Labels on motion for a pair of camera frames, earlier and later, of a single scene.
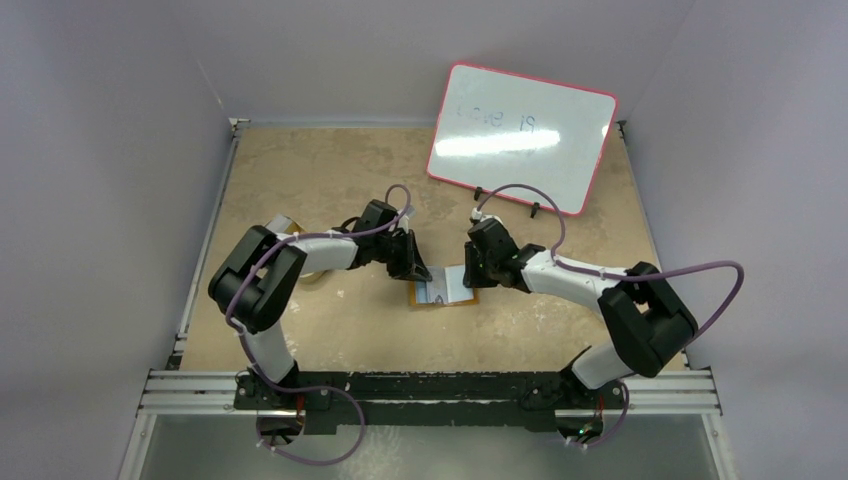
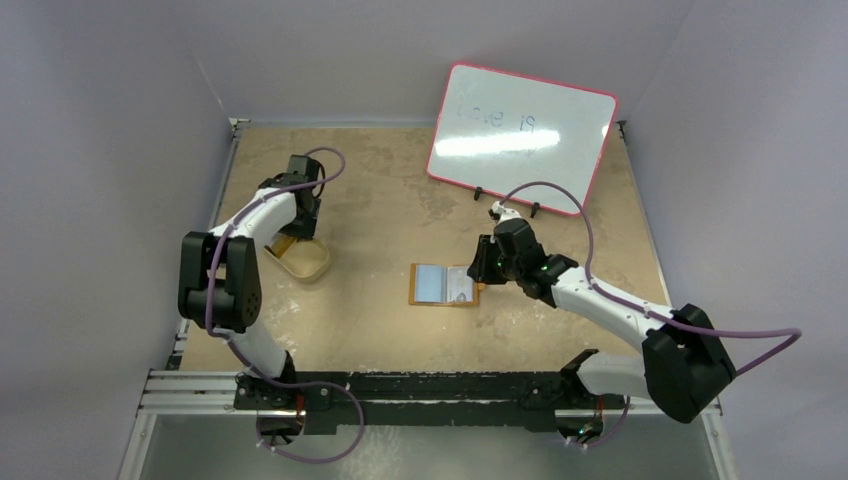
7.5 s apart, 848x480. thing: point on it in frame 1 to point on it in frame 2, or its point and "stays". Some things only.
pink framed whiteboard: x=497 y=128 stays
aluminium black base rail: x=429 y=404 stays
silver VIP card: x=437 y=289 to x=459 y=285
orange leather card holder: x=446 y=288 stays
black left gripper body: x=394 y=252 to x=302 y=228
